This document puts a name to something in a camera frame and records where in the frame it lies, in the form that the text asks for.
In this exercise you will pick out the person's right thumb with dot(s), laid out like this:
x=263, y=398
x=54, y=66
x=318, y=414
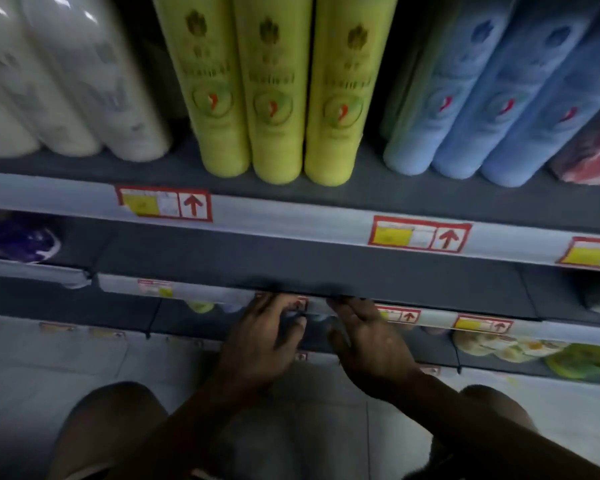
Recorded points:
x=339, y=342

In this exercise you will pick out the person's right hand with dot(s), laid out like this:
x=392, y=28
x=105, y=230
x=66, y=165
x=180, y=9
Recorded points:
x=375, y=354

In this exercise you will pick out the person's leg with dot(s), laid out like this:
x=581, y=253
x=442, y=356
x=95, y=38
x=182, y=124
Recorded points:
x=505, y=404
x=100, y=424

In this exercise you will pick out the purple package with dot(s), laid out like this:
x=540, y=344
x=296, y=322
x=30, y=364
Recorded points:
x=17, y=239

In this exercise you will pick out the person's left leg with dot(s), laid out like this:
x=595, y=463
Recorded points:
x=100, y=424

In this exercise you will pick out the white yellow round container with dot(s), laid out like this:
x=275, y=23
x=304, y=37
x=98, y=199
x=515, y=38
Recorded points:
x=480, y=347
x=537, y=347

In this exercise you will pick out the grey shelf with white rail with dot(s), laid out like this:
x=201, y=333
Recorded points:
x=105, y=339
x=305, y=269
x=290, y=214

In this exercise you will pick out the person's left fingers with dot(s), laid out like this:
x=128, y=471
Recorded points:
x=270, y=314

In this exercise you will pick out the person's left hand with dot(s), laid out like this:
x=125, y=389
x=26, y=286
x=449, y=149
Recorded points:
x=252, y=352

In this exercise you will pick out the small red yellow price label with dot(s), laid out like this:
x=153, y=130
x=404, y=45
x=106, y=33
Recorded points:
x=482, y=324
x=155, y=288
x=400, y=315

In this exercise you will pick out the blue spray bottle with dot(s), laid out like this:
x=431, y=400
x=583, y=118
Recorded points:
x=555, y=134
x=505, y=109
x=440, y=104

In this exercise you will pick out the yellow spray bottle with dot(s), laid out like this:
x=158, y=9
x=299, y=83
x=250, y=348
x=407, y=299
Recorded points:
x=342, y=94
x=207, y=89
x=275, y=94

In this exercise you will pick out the person's right leg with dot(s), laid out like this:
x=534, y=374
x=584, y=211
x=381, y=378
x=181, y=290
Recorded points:
x=505, y=404

